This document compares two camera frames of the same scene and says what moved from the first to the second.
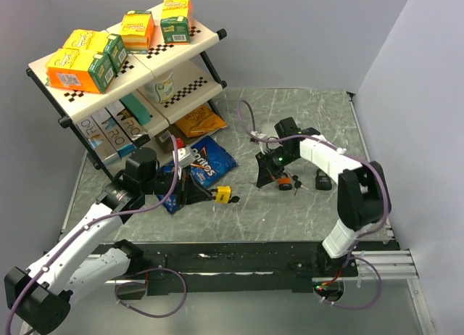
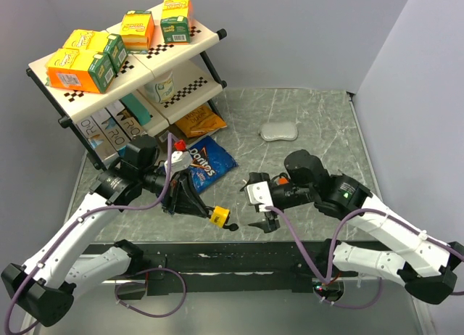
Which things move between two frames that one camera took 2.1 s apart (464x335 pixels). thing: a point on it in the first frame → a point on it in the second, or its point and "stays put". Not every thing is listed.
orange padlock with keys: x=285 y=183 stays put
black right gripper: x=267 y=172 → x=270 y=224
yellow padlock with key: x=223 y=195 → x=220 y=217
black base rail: x=233 y=267 stays put
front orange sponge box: x=80 y=70 stays put
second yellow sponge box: x=93 y=41 stays put
